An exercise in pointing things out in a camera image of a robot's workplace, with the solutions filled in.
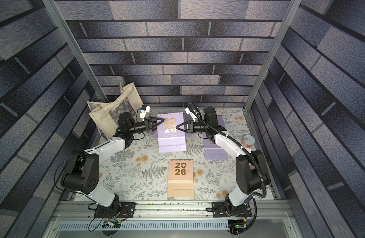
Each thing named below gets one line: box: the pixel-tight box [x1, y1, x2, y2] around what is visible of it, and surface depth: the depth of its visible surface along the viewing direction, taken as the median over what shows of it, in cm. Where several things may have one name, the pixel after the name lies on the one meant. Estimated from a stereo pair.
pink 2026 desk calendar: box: [167, 159, 195, 198], surface depth 85 cm
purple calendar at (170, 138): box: [156, 112, 186, 154], surface depth 78 cm
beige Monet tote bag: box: [86, 82, 144, 140], surface depth 92 cm
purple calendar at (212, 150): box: [203, 132, 229, 160], surface depth 96 cm
